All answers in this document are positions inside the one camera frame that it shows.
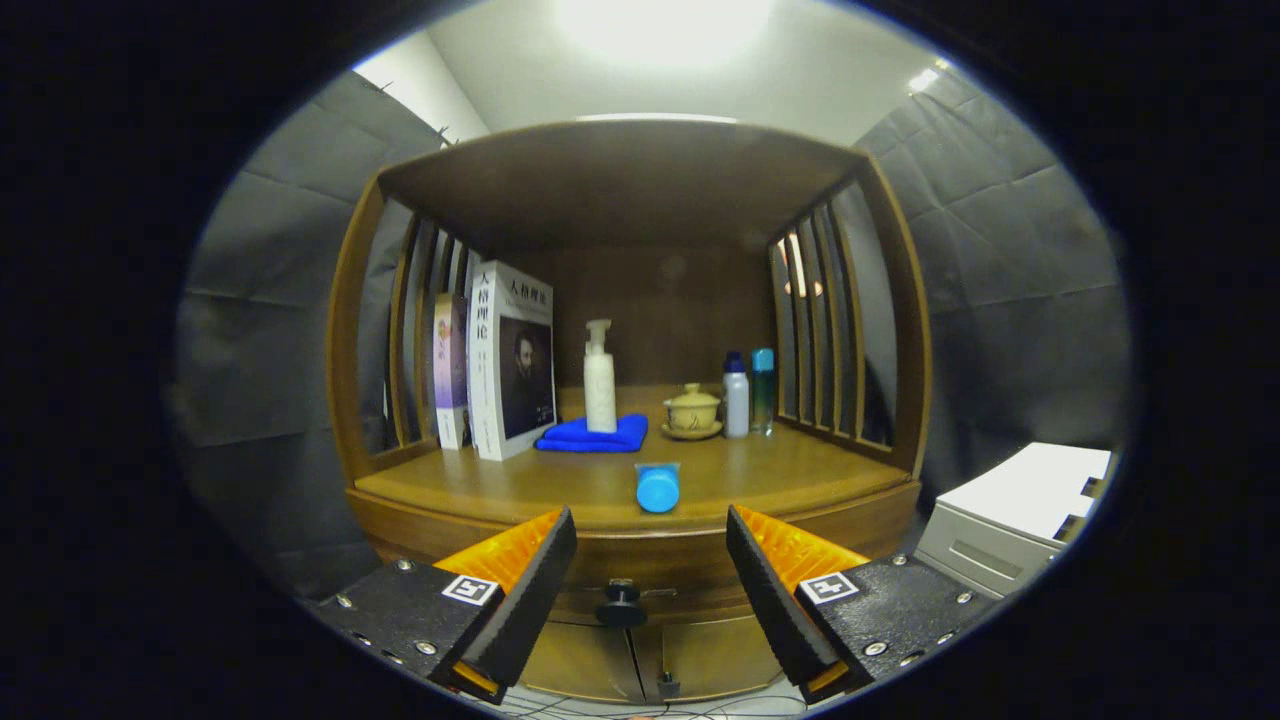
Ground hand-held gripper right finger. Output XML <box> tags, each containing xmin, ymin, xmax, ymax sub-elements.
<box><xmin>726</xmin><ymin>503</ymin><xmax>1001</xmax><ymax>706</ymax></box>

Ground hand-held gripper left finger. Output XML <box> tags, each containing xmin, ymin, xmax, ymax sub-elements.
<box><xmin>300</xmin><ymin>505</ymin><xmax>579</xmax><ymax>704</ymax></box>

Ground black drawer knob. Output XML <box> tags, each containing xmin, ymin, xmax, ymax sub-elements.
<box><xmin>597</xmin><ymin>580</ymin><xmax>648</xmax><ymax>629</ymax></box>

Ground wooden drawer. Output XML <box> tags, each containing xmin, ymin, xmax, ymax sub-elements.
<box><xmin>348</xmin><ymin>485</ymin><xmax>921</xmax><ymax>626</ymax></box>

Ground blue white cream tube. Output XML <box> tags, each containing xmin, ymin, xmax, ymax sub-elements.
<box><xmin>635</xmin><ymin>462</ymin><xmax>682</xmax><ymax>514</ymax></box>

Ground wooden countertop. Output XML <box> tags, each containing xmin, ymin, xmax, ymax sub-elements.
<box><xmin>355</xmin><ymin>385</ymin><xmax>913</xmax><ymax>533</ymax></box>

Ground wooden cabinet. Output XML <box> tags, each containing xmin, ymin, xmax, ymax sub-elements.
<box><xmin>326</xmin><ymin>120</ymin><xmax>933</xmax><ymax>704</ymax></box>

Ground blue folded cloth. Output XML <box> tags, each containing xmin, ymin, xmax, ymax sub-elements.
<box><xmin>533</xmin><ymin>413</ymin><xmax>650</xmax><ymax>454</ymax></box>

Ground white bottle blue cap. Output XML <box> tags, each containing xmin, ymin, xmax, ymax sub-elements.
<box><xmin>723</xmin><ymin>351</ymin><xmax>751</xmax><ymax>439</ymax></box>

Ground teal clear bottle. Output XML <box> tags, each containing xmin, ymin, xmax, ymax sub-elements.
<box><xmin>750</xmin><ymin>348</ymin><xmax>776</xmax><ymax>437</ymax></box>

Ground yellow lidded teacup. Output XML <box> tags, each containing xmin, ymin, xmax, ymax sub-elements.
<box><xmin>660</xmin><ymin>383</ymin><xmax>723</xmax><ymax>441</ymax></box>

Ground white pump bottle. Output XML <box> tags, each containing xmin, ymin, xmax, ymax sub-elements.
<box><xmin>583</xmin><ymin>319</ymin><xmax>618</xmax><ymax>434</ymax></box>

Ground white portrait book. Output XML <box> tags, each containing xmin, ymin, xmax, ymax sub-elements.
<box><xmin>467</xmin><ymin>261</ymin><xmax>557</xmax><ymax>462</ymax></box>

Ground purple book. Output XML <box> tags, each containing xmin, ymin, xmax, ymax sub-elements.
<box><xmin>432</xmin><ymin>293</ymin><xmax>471</xmax><ymax>451</ymax></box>

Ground white grey machine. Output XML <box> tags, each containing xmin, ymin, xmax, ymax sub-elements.
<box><xmin>915</xmin><ymin>442</ymin><xmax>1113</xmax><ymax>601</ymax></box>

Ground black floor cables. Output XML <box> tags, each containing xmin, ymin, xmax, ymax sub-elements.
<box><xmin>500</xmin><ymin>690</ymin><xmax>806</xmax><ymax>720</ymax></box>

